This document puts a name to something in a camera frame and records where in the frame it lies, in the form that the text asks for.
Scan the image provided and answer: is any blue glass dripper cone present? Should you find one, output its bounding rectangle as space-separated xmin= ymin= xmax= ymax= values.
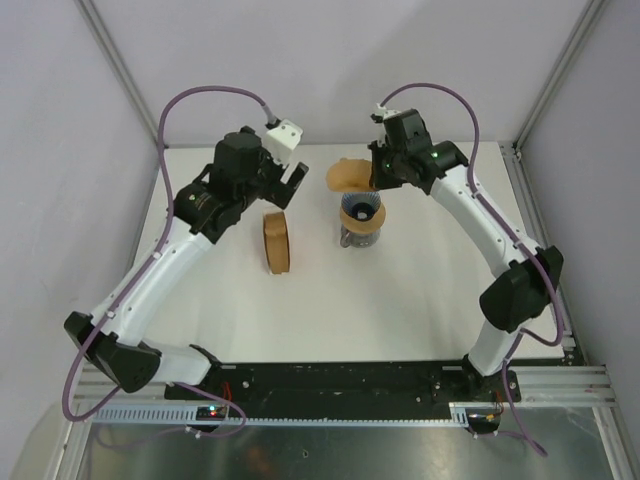
xmin=341 ymin=192 xmax=381 ymax=220

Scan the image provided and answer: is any aluminium corner post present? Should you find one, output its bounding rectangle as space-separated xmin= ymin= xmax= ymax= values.
xmin=512 ymin=0 xmax=610 ymax=151
xmin=73 ymin=0 xmax=158 ymax=144

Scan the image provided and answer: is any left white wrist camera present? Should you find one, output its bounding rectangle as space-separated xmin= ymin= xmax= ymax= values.
xmin=262 ymin=119 xmax=304 ymax=166

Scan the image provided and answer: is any left aluminium corner post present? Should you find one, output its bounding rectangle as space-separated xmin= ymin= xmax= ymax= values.
xmin=73 ymin=0 xmax=158 ymax=144

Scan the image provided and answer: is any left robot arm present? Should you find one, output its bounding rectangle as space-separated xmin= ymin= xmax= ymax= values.
xmin=64 ymin=120 xmax=308 ymax=400

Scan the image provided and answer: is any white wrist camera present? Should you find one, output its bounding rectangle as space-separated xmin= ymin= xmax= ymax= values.
xmin=262 ymin=119 xmax=304 ymax=166
xmin=370 ymin=103 xmax=402 ymax=125

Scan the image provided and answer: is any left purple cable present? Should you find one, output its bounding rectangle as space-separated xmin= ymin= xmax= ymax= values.
xmin=62 ymin=85 xmax=279 ymax=444

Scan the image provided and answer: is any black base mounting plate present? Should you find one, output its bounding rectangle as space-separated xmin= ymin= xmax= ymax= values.
xmin=165 ymin=359 xmax=521 ymax=403

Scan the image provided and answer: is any glass coffee carafe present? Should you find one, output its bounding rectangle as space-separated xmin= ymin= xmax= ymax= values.
xmin=340 ymin=226 xmax=381 ymax=248

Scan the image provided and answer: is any single brown coffee filter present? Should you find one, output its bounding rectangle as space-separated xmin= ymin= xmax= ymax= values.
xmin=326 ymin=158 xmax=375 ymax=193

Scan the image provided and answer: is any right aluminium corner post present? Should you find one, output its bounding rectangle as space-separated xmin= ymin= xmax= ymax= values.
xmin=512 ymin=0 xmax=610 ymax=151

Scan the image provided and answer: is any grey slotted cable duct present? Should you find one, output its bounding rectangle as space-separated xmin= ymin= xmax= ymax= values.
xmin=92 ymin=404 xmax=497 ymax=427

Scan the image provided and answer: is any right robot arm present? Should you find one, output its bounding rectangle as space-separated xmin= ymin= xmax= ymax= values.
xmin=368 ymin=105 xmax=564 ymax=401

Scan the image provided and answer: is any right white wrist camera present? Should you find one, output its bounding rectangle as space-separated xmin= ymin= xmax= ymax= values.
xmin=370 ymin=103 xmax=402 ymax=125

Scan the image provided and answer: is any wooden dripper ring holder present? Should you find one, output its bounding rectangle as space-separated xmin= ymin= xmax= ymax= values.
xmin=340 ymin=204 xmax=386 ymax=235

